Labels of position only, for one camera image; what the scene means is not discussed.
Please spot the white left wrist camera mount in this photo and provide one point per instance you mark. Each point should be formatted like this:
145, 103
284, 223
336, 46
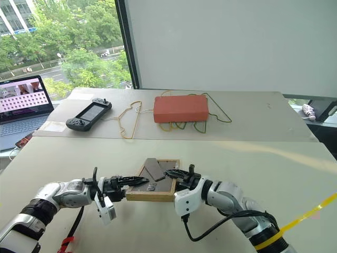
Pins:
107, 210

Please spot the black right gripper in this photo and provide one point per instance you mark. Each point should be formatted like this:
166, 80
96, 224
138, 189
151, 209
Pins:
190, 182

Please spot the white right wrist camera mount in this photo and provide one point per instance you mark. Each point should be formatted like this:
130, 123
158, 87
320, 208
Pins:
188, 197

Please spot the folded pale umbrella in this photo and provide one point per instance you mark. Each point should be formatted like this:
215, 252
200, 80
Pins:
308, 110

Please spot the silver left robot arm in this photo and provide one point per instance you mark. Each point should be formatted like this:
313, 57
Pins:
65, 193

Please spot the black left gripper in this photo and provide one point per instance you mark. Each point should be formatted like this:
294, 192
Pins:
113, 188

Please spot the wooden picture frame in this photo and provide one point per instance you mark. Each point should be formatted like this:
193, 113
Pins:
147, 196

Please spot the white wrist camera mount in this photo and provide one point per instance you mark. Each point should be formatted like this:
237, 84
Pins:
107, 210
188, 197

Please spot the black window frame post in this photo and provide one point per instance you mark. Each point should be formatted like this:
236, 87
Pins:
127, 44

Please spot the black handheld game controller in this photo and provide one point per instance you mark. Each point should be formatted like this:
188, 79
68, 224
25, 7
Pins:
88, 116

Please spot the open laptop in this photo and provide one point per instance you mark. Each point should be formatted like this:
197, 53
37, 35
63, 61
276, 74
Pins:
21, 110

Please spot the orange brick block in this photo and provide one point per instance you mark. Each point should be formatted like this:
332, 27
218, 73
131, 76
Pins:
181, 108

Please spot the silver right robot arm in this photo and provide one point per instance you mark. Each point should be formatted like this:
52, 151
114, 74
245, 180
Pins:
231, 200

